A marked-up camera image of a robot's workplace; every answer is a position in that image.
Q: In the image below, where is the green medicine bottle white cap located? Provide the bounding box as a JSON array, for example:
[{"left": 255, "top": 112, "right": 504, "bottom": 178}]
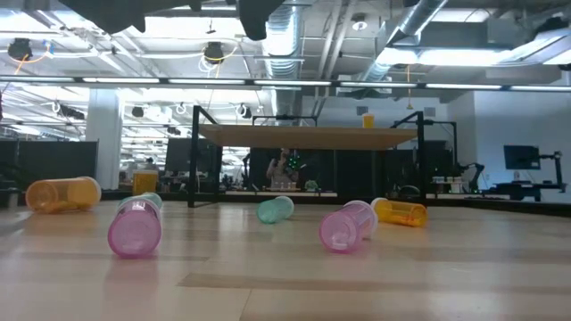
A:
[
  {"left": 256, "top": 195, "right": 295, "bottom": 225},
  {"left": 118, "top": 192, "right": 163, "bottom": 210}
]

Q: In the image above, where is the pink medicine bottle white cap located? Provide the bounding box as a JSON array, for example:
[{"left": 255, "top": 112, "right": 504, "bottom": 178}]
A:
[
  {"left": 107, "top": 197, "right": 163, "bottom": 259},
  {"left": 318, "top": 200, "right": 379, "bottom": 254}
]

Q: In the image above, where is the long LED light bar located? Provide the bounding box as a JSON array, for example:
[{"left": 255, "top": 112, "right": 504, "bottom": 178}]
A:
[{"left": 0, "top": 75, "right": 571, "bottom": 93}]

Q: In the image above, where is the white building column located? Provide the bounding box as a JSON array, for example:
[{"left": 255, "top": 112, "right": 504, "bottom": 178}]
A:
[{"left": 85, "top": 88, "right": 124, "bottom": 191}]

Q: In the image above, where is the black background monitor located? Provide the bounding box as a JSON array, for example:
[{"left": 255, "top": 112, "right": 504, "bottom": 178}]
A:
[
  {"left": 163, "top": 137, "right": 223, "bottom": 174},
  {"left": 503, "top": 144, "right": 542, "bottom": 171}
]

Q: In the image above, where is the person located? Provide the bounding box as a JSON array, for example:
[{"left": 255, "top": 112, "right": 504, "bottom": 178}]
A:
[{"left": 266, "top": 149, "right": 304, "bottom": 191}]

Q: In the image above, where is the black partition panel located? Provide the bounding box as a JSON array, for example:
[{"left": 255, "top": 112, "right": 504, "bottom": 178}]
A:
[{"left": 0, "top": 139, "right": 99, "bottom": 182}]

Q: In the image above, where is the wooden top background workbench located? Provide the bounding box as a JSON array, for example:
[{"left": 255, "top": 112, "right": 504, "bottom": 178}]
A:
[{"left": 225, "top": 189, "right": 338, "bottom": 198}]

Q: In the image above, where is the black background desk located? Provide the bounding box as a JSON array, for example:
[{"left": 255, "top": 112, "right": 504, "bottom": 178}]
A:
[{"left": 494, "top": 180, "right": 568, "bottom": 202}]

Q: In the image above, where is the silver ventilation duct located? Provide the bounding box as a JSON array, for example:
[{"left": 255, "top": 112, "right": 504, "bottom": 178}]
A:
[
  {"left": 360, "top": 0, "right": 447, "bottom": 84},
  {"left": 253, "top": 4, "right": 304, "bottom": 117}
]

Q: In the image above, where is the black ceiling camera yellow cable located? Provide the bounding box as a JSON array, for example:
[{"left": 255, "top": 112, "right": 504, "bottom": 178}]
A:
[
  {"left": 203, "top": 41, "right": 226, "bottom": 65},
  {"left": 7, "top": 37, "right": 33, "bottom": 62}
]

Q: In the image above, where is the wooden shelf black metal frame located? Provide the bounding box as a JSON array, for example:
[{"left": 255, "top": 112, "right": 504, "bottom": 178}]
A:
[{"left": 186, "top": 105, "right": 428, "bottom": 213}]

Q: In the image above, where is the yellow hanging pull cord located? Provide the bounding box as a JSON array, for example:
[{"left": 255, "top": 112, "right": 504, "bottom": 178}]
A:
[{"left": 404, "top": 64, "right": 414, "bottom": 111}]

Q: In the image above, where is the black background rig frame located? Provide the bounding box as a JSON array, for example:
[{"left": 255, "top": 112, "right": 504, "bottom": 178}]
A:
[{"left": 391, "top": 119, "right": 459, "bottom": 179}]

